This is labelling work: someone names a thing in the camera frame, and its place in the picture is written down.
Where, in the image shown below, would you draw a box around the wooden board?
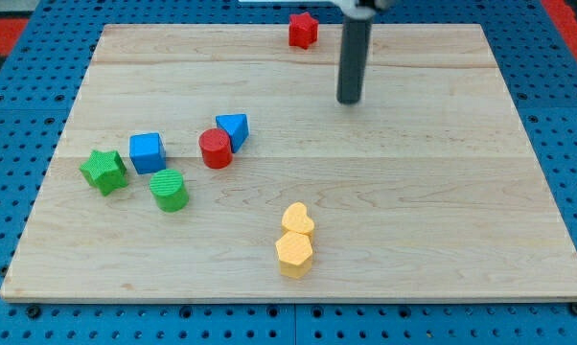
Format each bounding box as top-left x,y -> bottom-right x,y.
0,24 -> 577,304

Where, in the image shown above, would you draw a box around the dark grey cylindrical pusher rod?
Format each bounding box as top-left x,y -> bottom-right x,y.
336,16 -> 373,104

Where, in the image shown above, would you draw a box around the red star block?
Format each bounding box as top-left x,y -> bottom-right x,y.
288,11 -> 318,50

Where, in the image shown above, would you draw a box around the green cylinder block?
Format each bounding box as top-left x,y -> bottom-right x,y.
150,169 -> 190,213

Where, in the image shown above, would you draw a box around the blue triangle block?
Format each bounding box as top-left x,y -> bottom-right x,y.
216,113 -> 249,153

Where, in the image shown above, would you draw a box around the yellow hexagon block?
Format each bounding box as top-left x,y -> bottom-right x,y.
275,232 -> 313,279

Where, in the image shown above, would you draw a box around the red cylinder block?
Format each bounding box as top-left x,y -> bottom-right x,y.
198,128 -> 233,169

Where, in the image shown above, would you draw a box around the blue cube block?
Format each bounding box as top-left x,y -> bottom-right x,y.
129,132 -> 166,174

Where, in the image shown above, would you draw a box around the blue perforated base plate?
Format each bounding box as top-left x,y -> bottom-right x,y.
0,0 -> 577,344

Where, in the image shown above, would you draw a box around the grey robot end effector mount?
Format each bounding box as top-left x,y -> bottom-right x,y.
331,0 -> 395,19

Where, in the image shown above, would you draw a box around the green star block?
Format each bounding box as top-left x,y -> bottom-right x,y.
80,149 -> 128,196

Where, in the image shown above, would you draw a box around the yellow heart block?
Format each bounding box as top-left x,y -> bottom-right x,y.
281,201 -> 315,242

